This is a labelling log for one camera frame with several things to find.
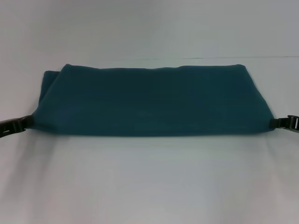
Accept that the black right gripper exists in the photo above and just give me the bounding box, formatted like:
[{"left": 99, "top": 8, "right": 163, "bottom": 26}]
[{"left": 271, "top": 114, "right": 299, "bottom": 135}]

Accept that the teal blue shirt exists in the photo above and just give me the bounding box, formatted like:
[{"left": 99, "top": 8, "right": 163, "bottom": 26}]
[{"left": 30, "top": 63, "right": 274, "bottom": 139}]

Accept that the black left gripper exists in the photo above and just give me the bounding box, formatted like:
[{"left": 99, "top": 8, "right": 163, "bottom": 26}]
[{"left": 0, "top": 115, "right": 34, "bottom": 139}]

